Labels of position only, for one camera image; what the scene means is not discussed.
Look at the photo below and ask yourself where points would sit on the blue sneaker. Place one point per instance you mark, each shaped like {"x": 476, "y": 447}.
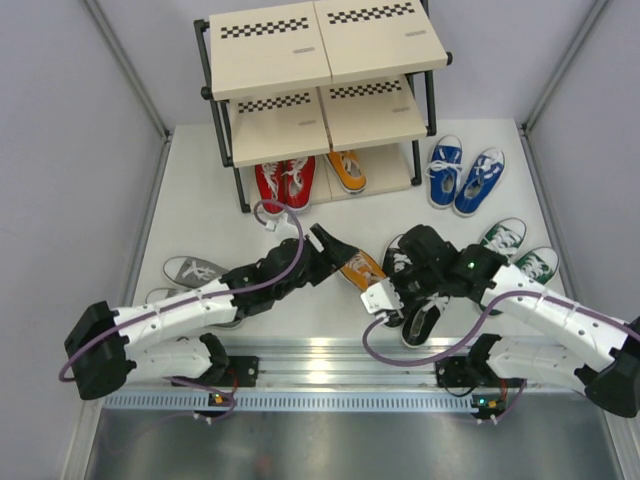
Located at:
{"x": 444, "y": 171}
{"x": 483, "y": 177}

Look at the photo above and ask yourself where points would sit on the right green sneaker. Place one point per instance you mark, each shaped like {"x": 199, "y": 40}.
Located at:
{"x": 538, "y": 265}

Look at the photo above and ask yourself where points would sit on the grey sneaker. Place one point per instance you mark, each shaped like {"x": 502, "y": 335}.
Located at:
{"x": 191, "y": 272}
{"x": 163, "y": 293}

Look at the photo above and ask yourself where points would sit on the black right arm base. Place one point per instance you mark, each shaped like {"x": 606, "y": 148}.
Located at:
{"x": 457, "y": 372}

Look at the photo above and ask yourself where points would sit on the black sneaker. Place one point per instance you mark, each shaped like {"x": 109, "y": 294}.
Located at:
{"x": 394, "y": 259}
{"x": 422, "y": 319}

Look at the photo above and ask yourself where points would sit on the right blue sneaker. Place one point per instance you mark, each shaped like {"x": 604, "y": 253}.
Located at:
{"x": 483, "y": 177}

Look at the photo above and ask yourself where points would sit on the right black sneaker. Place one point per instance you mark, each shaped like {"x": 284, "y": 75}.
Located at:
{"x": 422, "y": 319}

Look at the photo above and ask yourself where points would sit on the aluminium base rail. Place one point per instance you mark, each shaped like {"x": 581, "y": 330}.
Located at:
{"x": 342, "y": 363}

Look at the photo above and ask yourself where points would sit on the beige black shoe shelf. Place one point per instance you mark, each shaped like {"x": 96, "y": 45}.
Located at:
{"x": 322, "y": 77}

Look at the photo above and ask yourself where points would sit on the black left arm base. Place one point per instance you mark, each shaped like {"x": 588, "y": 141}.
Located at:
{"x": 242, "y": 371}

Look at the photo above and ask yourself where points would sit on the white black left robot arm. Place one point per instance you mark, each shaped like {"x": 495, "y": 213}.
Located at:
{"x": 111, "y": 347}

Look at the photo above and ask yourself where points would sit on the grey aluminium corner post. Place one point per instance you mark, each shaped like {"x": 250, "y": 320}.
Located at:
{"x": 586, "y": 27}

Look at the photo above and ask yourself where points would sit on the orange sneaker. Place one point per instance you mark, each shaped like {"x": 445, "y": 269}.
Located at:
{"x": 362, "y": 271}
{"x": 347, "y": 168}

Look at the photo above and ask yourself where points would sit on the left green sneaker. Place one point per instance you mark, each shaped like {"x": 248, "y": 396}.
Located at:
{"x": 505, "y": 237}

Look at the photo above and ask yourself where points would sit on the left grey corner post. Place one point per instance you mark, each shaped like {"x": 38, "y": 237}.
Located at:
{"x": 117, "y": 50}

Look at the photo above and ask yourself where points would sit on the red sneaker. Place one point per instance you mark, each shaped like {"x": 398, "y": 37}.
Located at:
{"x": 270, "y": 183}
{"x": 299, "y": 177}

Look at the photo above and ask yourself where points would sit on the left black sneaker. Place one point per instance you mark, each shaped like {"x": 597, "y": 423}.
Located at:
{"x": 394, "y": 259}

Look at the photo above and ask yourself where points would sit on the green sneaker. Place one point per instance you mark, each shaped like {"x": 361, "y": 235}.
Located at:
{"x": 505, "y": 237}
{"x": 538, "y": 265}

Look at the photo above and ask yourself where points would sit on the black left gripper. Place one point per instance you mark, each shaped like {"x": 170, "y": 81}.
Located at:
{"x": 337, "y": 252}

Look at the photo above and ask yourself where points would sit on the left blue sneaker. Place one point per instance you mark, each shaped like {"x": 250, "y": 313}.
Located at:
{"x": 444, "y": 171}

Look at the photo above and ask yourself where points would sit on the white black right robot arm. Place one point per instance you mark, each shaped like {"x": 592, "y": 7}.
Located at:
{"x": 592, "y": 354}

